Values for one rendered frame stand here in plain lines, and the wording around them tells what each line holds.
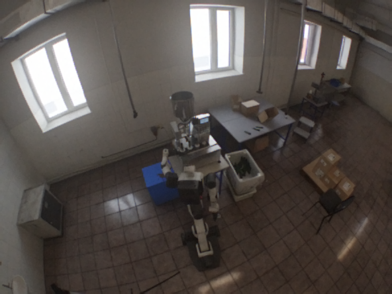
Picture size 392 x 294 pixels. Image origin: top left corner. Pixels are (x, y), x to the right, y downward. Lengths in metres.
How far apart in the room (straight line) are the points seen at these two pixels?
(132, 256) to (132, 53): 3.37
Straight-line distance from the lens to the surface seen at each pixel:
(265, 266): 2.83
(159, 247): 2.85
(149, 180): 2.71
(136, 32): 3.16
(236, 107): 3.76
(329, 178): 3.68
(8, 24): 3.24
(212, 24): 4.03
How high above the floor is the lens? 2.68
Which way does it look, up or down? 43 degrees down
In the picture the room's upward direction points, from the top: 4 degrees counter-clockwise
